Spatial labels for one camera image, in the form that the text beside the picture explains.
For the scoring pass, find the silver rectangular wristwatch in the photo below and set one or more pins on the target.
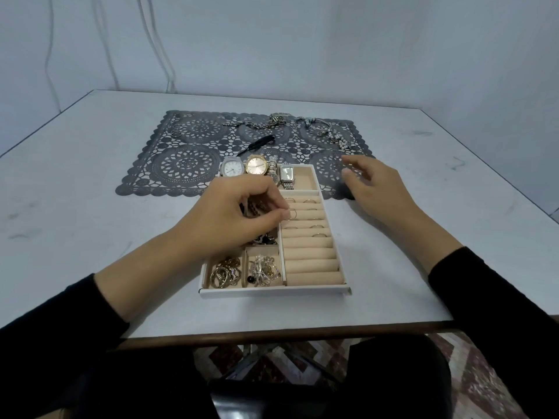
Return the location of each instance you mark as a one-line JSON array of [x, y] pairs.
[[287, 174]]

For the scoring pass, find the black chair seat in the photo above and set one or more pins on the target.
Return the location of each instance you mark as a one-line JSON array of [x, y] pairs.
[[279, 401]]

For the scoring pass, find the white jewelry organizer tray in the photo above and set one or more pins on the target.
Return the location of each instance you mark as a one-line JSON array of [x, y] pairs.
[[312, 266]]

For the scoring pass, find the pile of gold hoop earrings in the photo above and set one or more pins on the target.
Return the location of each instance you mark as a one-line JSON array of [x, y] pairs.
[[225, 272]]

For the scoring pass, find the grey lace placemat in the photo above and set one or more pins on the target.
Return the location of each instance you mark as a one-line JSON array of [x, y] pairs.
[[174, 165]]

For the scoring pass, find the gold round wristwatch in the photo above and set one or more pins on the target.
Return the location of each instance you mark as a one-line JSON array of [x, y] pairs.
[[256, 165]]

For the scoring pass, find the person's right forearm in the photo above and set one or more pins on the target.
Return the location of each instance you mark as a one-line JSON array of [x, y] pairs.
[[480, 292]]

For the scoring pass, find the silver link wristwatch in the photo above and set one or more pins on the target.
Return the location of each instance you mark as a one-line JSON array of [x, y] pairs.
[[273, 170]]

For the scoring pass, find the white square wristwatch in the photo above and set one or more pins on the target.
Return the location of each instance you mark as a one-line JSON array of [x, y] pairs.
[[232, 167]]

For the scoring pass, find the pile of dark earrings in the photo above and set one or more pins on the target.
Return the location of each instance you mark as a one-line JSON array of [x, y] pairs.
[[264, 239]]

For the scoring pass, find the person's left hand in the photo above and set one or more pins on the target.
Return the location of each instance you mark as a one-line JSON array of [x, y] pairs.
[[222, 213]]

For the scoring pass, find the black hair clip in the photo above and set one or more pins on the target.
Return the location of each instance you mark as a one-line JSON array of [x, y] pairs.
[[257, 143]]

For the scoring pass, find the person's left thumb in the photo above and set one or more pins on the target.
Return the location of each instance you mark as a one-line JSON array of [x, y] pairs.
[[273, 221]]

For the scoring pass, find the person's right hand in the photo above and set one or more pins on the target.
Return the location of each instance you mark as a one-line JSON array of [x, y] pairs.
[[382, 189]]

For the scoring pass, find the person's left forearm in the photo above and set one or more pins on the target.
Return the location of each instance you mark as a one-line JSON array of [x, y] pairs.
[[109, 296]]

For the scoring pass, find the person's right leg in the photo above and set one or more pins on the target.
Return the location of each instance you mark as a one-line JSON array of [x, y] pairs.
[[399, 379]]

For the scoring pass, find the pile of silver jewelry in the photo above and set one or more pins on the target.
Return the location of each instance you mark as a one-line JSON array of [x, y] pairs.
[[263, 271]]

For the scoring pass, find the person's right thumb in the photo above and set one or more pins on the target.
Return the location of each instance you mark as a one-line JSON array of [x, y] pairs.
[[350, 178]]

